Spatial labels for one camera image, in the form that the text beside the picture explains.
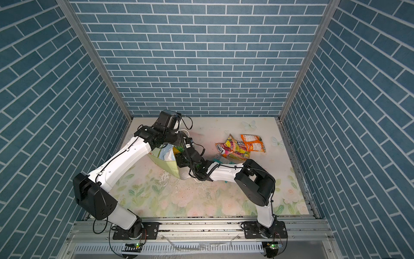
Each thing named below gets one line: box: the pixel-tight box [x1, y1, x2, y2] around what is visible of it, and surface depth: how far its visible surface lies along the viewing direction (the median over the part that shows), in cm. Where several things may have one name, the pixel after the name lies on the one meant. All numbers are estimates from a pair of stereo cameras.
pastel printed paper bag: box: [148, 143, 191, 181], surface depth 80 cm
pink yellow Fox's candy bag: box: [215, 133, 237, 157], surface depth 101 cm
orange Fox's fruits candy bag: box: [228, 139, 251, 161], surface depth 101 cm
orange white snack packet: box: [240, 133, 267, 153], surface depth 104 cm
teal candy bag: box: [212, 153, 236, 165], surface depth 98 cm
